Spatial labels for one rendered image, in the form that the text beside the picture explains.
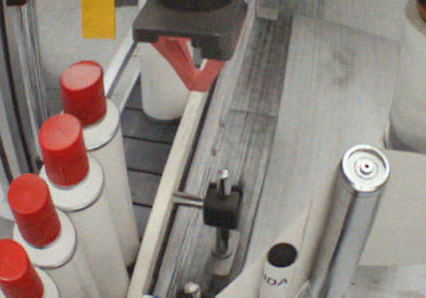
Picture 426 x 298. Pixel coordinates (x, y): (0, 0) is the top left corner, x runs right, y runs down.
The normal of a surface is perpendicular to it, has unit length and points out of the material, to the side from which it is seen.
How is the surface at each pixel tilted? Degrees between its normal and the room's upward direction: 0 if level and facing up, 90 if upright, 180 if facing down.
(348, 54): 0
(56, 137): 3
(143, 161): 0
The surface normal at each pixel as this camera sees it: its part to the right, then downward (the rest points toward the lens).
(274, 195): 0.00, -0.67
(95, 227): 0.60, 0.59
